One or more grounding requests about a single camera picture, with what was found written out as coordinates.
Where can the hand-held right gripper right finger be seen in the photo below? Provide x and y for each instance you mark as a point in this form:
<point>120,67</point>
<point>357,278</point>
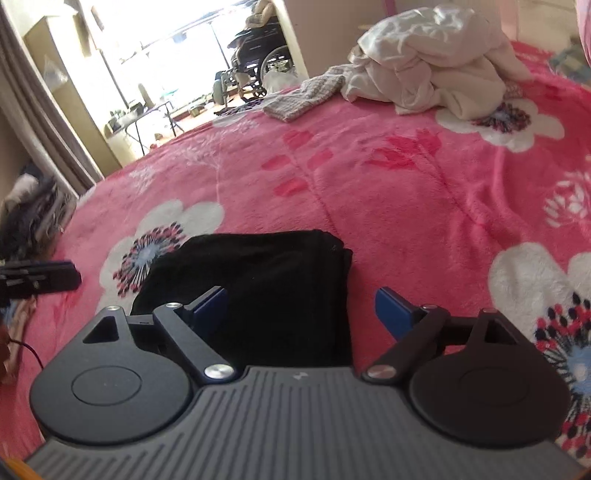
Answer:
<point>391,314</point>

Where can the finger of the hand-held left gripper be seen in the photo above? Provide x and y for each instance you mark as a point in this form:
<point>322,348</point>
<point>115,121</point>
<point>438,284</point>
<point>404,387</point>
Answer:
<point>51,277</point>

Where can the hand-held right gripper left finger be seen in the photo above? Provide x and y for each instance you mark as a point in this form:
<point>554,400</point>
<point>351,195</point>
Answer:
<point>212,307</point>

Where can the black garment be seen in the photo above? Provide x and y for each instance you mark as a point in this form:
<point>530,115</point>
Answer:
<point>277,277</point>

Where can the white clothes pile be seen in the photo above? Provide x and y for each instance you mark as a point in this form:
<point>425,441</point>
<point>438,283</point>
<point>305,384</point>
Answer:
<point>429,60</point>

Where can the pink floral blanket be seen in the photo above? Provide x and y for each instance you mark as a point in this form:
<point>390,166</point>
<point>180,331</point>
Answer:
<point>369,194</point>

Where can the grey curtain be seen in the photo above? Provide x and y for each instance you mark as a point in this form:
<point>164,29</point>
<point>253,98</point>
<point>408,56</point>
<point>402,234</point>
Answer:
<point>41,115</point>

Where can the folding table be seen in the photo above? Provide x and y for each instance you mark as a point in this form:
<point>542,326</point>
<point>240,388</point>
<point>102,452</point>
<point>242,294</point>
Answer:
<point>134,120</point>

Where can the beige cabinet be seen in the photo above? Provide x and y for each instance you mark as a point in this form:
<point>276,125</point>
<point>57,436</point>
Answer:
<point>74,92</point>

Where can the small floor fan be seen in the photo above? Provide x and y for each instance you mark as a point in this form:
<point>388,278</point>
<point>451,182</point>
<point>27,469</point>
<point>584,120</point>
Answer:
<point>221,90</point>

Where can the grey checkered cloth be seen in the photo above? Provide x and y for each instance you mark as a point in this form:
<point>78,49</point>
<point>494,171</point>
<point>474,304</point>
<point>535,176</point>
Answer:
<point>300,99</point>

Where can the plastic bag with red contents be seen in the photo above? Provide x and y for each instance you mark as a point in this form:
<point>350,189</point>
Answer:
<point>279,81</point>

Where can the wheelchair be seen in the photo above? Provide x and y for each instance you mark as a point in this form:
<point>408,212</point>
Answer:
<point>254,60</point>

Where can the brown padded jacket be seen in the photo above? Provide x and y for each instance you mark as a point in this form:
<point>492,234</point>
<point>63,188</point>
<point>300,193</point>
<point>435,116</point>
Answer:
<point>261,14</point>

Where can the plaid cloth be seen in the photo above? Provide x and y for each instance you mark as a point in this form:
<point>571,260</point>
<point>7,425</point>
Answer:
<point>572,62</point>

